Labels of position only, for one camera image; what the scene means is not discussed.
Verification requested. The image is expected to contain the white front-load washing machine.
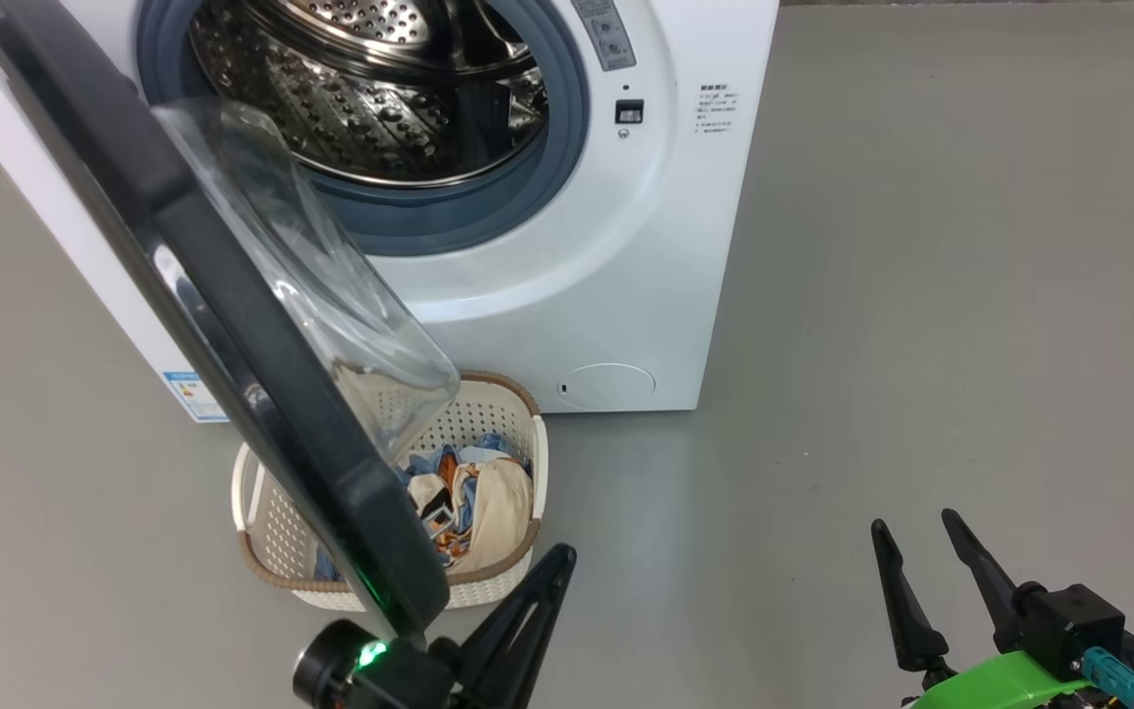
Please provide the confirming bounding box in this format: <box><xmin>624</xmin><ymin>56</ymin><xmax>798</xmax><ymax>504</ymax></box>
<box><xmin>0</xmin><ymin>0</ymin><xmax>781</xmax><ymax>424</ymax></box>

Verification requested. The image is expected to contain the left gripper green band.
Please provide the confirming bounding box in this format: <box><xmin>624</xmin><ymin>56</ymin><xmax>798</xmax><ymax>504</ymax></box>
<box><xmin>380</xmin><ymin>545</ymin><xmax>578</xmax><ymax>709</ymax></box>

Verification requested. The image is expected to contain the blue cartoon print garment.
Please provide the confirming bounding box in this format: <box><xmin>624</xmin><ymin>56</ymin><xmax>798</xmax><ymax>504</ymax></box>
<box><xmin>314</xmin><ymin>433</ymin><xmax>535</xmax><ymax>582</ymax></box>

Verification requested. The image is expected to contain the blue energy label sticker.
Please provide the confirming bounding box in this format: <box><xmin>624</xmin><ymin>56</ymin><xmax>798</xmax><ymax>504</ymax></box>
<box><xmin>161</xmin><ymin>370</ymin><xmax>230</xmax><ymax>422</ymax></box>

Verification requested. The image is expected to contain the grey rim instruction sticker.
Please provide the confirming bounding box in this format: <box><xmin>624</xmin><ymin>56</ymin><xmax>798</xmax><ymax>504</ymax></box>
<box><xmin>570</xmin><ymin>0</ymin><xmax>638</xmax><ymax>72</ymax></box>

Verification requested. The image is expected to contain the round white filter cover flap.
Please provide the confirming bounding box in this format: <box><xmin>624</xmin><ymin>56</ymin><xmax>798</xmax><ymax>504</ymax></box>
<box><xmin>557</xmin><ymin>363</ymin><xmax>657</xmax><ymax>411</ymax></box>

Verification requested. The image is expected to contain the cream perforated laundry basket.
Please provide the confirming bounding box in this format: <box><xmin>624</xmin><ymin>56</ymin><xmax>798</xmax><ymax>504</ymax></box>
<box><xmin>230</xmin><ymin>370</ymin><xmax>550</xmax><ymax>612</ymax></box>

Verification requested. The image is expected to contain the black round glass washer door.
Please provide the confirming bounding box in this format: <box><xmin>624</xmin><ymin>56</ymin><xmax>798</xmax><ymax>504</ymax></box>
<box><xmin>0</xmin><ymin>0</ymin><xmax>462</xmax><ymax>641</ymax></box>

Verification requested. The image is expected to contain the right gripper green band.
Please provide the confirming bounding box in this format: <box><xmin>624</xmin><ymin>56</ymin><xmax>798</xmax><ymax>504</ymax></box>
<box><xmin>870</xmin><ymin>508</ymin><xmax>1095</xmax><ymax>709</ymax></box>

